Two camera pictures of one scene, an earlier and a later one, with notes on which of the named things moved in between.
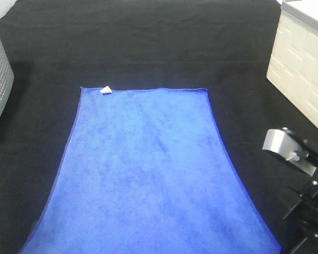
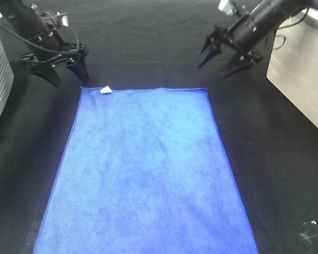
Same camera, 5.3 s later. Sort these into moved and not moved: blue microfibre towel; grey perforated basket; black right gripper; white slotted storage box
Moved: black right gripper
Not moved: grey perforated basket; white slotted storage box; blue microfibre towel
